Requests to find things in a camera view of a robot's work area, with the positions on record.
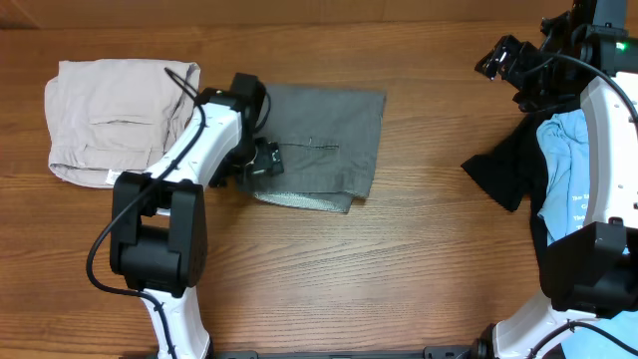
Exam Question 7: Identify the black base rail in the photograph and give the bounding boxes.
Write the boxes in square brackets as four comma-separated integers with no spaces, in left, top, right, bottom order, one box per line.
[203,343,495,359]

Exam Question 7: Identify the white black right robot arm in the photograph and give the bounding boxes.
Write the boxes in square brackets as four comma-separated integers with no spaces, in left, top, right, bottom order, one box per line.
[476,29,637,358]

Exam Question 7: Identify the black t-shirt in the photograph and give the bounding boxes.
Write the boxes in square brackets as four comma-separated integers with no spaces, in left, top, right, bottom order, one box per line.
[461,99,584,270]

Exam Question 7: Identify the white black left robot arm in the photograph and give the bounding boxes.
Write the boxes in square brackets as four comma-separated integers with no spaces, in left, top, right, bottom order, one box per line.
[100,83,283,358]

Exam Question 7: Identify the folded beige shorts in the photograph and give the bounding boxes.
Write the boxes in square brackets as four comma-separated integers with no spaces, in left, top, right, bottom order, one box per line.
[44,59,200,188]

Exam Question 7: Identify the light blue t-shirt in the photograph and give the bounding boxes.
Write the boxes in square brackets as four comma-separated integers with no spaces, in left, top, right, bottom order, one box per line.
[536,110,635,359]

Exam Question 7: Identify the grey shorts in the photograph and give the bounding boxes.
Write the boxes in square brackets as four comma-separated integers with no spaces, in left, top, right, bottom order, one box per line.
[236,84,386,213]

